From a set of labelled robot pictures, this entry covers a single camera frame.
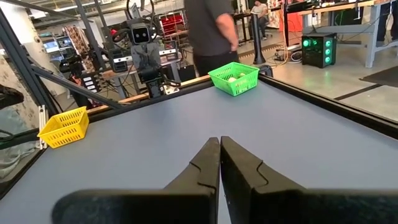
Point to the person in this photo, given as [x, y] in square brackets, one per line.
[205, 28]
[260, 9]

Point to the black floor mat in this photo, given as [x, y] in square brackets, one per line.
[382, 77]

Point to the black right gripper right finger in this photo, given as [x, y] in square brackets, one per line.
[311, 208]

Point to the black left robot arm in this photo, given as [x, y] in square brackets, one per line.
[152, 81]

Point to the pale yellow-green mushroom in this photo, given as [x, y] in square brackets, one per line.
[242, 74]

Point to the diagonal black frame strut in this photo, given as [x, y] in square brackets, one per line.
[77, 88]

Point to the black aluminium table frame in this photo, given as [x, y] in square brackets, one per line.
[326, 99]

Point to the black floor post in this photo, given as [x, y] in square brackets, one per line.
[257, 40]

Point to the yellow plastic basket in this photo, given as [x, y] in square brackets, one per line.
[63, 130]

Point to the green plastic basket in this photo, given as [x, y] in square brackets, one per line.
[239, 88]

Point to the tan toy mushroom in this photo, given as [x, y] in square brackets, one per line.
[231, 80]

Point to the black power strip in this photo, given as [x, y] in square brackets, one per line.
[90, 84]

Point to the red parts drawers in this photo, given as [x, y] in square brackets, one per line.
[172, 23]

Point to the black computer with green fans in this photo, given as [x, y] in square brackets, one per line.
[317, 59]

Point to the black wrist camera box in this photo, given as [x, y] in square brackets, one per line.
[141, 34]

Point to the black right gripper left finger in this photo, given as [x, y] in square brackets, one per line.
[140, 207]

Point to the black gantry post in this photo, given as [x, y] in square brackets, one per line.
[90, 34]

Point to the grey workbench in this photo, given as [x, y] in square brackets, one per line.
[371, 46]

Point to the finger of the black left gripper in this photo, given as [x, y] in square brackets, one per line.
[148, 59]
[142, 59]

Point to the silver aluminium bracket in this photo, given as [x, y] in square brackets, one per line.
[42, 118]

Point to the black table clamp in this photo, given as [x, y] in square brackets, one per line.
[266, 71]

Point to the thick black frame strut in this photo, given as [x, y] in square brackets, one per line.
[28, 71]

